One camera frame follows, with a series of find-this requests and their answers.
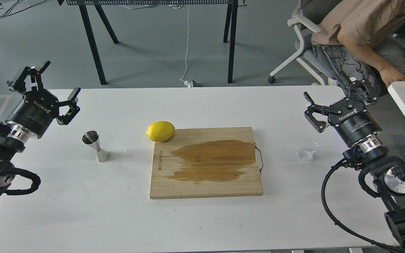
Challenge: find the person in beige shirt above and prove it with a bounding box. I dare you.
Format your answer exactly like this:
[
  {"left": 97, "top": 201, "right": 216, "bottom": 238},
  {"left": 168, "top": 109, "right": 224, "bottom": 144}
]
[{"left": 311, "top": 0, "right": 405, "bottom": 96}]

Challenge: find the yellow lemon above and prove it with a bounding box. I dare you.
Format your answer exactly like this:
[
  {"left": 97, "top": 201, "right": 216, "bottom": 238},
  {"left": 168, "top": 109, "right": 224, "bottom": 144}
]
[{"left": 145, "top": 121, "right": 175, "bottom": 142}]

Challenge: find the steel double jigger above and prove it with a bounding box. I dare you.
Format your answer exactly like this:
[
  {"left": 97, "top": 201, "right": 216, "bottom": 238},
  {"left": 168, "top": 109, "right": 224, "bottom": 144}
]
[{"left": 82, "top": 131, "right": 110, "bottom": 162}]

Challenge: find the white hanging cable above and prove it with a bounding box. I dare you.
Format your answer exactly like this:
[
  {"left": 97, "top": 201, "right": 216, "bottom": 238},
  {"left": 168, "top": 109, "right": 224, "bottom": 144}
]
[{"left": 179, "top": 4, "right": 201, "bottom": 88}]

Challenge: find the white office chair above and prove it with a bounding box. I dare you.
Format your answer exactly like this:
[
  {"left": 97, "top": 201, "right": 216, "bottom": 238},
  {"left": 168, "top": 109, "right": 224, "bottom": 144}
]
[{"left": 268, "top": 0, "right": 340, "bottom": 85}]

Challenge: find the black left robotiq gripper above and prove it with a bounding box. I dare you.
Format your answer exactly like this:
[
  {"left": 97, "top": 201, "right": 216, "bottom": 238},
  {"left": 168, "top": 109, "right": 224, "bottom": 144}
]
[{"left": 5, "top": 60, "right": 81, "bottom": 139}]

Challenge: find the wooden cutting board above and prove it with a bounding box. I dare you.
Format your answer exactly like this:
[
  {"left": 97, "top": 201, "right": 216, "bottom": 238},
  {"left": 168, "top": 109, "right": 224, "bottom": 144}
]
[{"left": 149, "top": 126, "right": 263, "bottom": 200}]

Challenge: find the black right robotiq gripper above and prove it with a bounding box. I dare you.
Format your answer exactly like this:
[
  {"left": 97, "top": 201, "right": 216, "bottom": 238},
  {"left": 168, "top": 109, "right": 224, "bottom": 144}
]
[{"left": 303, "top": 78, "right": 381, "bottom": 148}]

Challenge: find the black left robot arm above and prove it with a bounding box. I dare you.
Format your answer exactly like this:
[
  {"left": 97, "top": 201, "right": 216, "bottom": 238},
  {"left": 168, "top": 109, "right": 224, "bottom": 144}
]
[{"left": 0, "top": 61, "right": 80, "bottom": 197}]

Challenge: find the black metal table frame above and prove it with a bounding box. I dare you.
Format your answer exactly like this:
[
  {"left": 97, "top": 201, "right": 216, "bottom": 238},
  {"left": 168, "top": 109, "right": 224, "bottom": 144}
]
[{"left": 58, "top": 0, "right": 241, "bottom": 85}]

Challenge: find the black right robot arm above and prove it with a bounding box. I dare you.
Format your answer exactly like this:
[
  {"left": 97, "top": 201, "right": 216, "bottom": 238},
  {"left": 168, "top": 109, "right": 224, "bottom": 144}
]
[{"left": 304, "top": 79, "right": 405, "bottom": 253}]

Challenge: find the clear plastic measuring cup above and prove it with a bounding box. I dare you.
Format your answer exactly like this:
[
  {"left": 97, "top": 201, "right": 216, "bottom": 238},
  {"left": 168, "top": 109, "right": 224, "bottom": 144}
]
[{"left": 296, "top": 139, "right": 319, "bottom": 161}]

